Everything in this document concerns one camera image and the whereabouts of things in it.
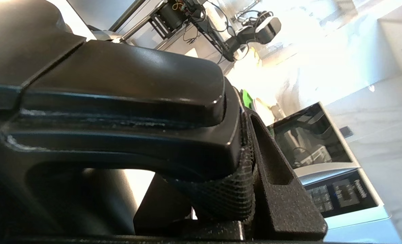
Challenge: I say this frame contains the background robot torso column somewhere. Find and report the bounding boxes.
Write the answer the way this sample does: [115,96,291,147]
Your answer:
[109,0,235,61]

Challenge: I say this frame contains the silver microwave oven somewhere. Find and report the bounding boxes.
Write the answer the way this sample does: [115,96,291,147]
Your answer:
[267,101,402,244]

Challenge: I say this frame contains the black wall socket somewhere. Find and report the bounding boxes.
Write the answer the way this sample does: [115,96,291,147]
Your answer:
[339,125,354,139]

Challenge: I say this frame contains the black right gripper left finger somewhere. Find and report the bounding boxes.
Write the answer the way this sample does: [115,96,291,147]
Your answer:
[133,166,255,235]

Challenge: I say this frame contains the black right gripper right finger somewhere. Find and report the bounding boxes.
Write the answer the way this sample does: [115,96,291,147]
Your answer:
[243,108,327,241]

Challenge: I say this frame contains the black electric kettle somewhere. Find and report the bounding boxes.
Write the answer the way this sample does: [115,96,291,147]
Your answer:
[0,0,244,238]

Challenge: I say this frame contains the green tray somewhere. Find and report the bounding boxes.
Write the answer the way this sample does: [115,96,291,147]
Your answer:
[241,89,255,109]

